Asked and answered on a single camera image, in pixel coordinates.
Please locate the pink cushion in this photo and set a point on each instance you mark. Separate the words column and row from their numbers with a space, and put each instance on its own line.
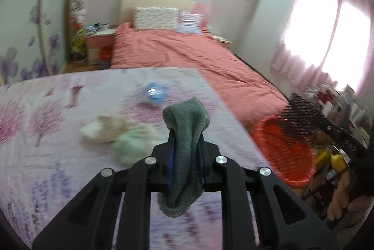
column 203, row 11

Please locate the striped pastel pillow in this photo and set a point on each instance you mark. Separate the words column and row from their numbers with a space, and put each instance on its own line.
column 190, row 24

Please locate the cluttered storage shelf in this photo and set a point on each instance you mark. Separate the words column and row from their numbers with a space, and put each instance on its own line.
column 341, row 103

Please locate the floral printed tablecloth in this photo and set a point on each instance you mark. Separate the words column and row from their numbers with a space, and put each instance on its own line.
column 73, row 121

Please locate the white printed pillow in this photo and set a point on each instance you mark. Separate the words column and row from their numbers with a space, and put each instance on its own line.
column 154, row 19

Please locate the light green cloth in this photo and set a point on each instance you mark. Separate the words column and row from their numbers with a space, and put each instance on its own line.
column 131, row 146

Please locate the red plastic basket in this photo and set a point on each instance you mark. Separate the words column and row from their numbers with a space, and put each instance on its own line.
column 280, row 150

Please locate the grey green sock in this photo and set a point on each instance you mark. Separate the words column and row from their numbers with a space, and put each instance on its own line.
column 187, row 127

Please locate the black hairbrush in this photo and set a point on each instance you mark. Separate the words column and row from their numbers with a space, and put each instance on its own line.
column 304, row 118

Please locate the salmon pink bedspread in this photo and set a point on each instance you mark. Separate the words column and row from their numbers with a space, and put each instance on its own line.
column 187, row 63

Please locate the blue plastic ball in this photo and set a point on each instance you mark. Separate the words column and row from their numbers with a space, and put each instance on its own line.
column 154, row 92

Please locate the bed with cream headboard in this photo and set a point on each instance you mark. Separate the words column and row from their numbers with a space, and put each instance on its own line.
column 152, row 1

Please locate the wardrobe with floral sliding doors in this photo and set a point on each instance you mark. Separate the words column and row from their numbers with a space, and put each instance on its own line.
column 29, row 19

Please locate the pink window curtain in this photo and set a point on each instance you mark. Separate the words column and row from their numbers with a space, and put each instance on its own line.
column 321, row 33

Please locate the person's right hand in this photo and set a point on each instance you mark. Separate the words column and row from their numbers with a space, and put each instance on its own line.
column 340, row 197

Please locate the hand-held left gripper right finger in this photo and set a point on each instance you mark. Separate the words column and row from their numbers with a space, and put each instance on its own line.
column 202, row 159

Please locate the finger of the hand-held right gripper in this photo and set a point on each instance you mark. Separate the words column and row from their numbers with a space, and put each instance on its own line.
column 341, row 153
column 344, row 136

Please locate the hanging wall calendar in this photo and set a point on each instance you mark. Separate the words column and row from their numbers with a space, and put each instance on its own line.
column 78, row 4

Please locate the potted plant with flowers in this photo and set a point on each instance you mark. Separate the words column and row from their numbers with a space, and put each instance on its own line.
column 79, row 41

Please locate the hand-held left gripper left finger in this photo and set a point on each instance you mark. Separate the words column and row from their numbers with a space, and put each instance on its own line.
column 171, row 159

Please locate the small red bin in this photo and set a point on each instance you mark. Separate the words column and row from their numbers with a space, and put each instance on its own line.
column 105, row 53

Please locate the yellow bottle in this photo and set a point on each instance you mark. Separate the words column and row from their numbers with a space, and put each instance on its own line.
column 339, row 163

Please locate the cream white sock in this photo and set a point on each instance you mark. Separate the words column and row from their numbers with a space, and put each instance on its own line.
column 105, row 127

